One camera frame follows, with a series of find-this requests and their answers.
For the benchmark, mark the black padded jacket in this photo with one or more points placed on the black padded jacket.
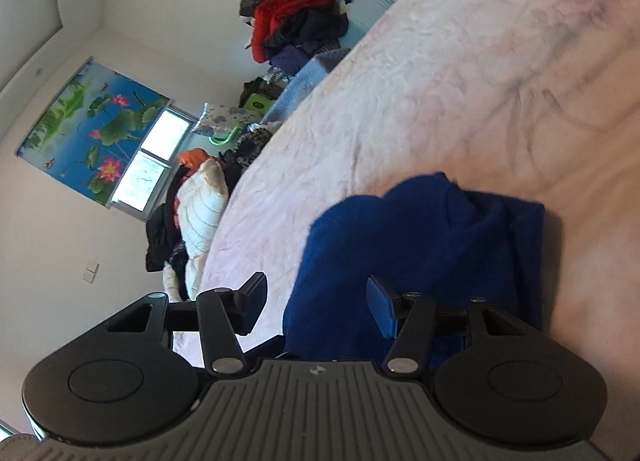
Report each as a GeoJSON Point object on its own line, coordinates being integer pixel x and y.
{"type": "Point", "coordinates": [310, 26]}

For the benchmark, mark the black clothes heap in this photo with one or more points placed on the black clothes heap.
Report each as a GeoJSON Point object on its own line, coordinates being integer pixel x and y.
{"type": "Point", "coordinates": [160, 231]}

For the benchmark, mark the orange cloth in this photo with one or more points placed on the orange cloth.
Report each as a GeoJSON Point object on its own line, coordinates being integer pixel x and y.
{"type": "Point", "coordinates": [192, 157]}

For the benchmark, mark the blue rhinestone sweater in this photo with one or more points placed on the blue rhinestone sweater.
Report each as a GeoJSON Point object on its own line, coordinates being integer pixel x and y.
{"type": "Point", "coordinates": [400, 241]}

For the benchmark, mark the window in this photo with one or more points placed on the window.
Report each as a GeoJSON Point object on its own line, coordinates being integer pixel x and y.
{"type": "Point", "coordinates": [165, 128]}

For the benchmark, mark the lotus print roller blind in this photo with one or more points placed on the lotus print roller blind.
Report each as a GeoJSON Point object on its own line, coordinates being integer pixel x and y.
{"type": "Point", "coordinates": [90, 126]}

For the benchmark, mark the light blue quilted blanket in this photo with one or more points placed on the light blue quilted blanket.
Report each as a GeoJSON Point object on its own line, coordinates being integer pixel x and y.
{"type": "Point", "coordinates": [310, 78]}

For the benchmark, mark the leopard print cloth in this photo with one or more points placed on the leopard print cloth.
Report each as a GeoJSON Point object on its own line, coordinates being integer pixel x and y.
{"type": "Point", "coordinates": [252, 143]}

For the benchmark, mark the green plastic stool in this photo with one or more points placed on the green plastic stool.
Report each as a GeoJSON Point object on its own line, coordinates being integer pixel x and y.
{"type": "Point", "coordinates": [257, 102]}

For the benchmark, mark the floral pillow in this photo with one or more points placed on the floral pillow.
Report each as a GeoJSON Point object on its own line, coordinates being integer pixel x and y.
{"type": "Point", "coordinates": [225, 116]}

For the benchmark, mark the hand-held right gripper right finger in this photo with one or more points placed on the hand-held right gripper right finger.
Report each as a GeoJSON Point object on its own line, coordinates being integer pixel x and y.
{"type": "Point", "coordinates": [380, 308]}

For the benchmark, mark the navy jacket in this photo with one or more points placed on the navy jacket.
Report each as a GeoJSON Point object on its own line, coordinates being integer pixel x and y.
{"type": "Point", "coordinates": [290, 60]}

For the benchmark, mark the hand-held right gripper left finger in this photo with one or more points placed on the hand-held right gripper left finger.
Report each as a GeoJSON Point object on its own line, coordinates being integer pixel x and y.
{"type": "Point", "coordinates": [254, 301]}

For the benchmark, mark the red jacket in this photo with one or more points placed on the red jacket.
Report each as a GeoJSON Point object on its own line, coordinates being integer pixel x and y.
{"type": "Point", "coordinates": [280, 8]}

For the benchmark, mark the bed with pink sheet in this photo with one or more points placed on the bed with pink sheet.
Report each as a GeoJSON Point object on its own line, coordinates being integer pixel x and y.
{"type": "Point", "coordinates": [425, 91]}

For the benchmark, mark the white wall switch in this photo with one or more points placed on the white wall switch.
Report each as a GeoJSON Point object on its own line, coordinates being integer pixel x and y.
{"type": "Point", "coordinates": [91, 273]}

